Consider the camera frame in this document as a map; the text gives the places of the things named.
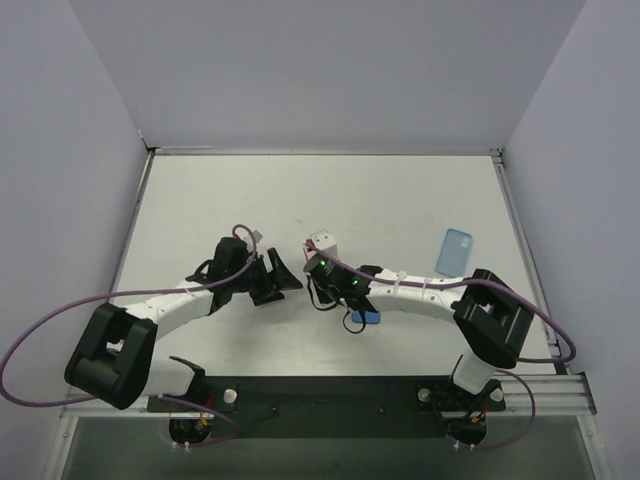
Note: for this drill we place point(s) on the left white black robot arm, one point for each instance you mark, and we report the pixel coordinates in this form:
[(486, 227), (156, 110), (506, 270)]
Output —
[(114, 359)]

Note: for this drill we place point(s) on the aluminium back frame rail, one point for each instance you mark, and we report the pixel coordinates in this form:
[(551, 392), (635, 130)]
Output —
[(419, 151)]

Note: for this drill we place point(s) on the aluminium front frame rail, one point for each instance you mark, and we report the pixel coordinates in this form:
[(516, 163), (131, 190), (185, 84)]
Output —
[(554, 395)]

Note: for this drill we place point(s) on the black smartphone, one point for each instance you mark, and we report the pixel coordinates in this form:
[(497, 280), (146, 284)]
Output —
[(370, 318)]

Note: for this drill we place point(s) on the light blue phone case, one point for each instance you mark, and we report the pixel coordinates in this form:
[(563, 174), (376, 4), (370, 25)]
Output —
[(454, 253)]

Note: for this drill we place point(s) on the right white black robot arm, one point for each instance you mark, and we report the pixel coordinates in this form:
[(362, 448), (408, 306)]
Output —
[(494, 325)]

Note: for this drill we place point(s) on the aluminium left frame rail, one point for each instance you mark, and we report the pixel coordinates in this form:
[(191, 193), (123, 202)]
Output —
[(141, 187)]

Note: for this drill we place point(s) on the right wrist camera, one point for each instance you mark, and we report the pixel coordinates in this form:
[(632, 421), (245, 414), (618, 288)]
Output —
[(323, 241)]

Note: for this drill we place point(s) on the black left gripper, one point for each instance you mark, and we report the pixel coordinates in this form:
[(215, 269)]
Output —
[(266, 279)]

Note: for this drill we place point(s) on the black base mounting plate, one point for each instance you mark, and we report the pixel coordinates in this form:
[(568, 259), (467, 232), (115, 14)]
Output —
[(332, 407)]

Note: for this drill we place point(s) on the pink phone case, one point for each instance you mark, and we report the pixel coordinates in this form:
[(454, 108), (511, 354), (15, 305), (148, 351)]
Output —
[(305, 251)]

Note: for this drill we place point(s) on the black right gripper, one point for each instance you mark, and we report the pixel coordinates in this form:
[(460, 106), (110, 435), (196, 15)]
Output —
[(323, 291)]

